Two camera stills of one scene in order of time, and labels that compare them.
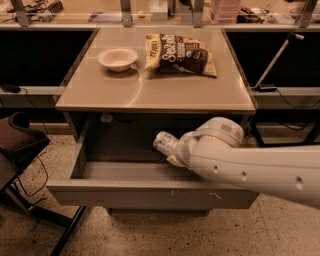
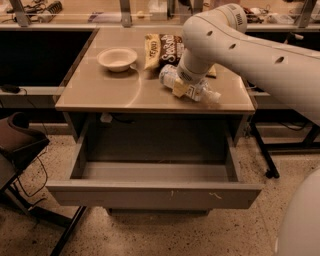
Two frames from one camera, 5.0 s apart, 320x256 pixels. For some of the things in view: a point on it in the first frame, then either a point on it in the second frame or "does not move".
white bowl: [117, 59] does not move
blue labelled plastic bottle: [165, 142] to [197, 91]
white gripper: [185, 146] to [187, 75]
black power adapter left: [11, 87] does not move
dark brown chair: [19, 143] does not move
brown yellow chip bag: [173, 53] does not move
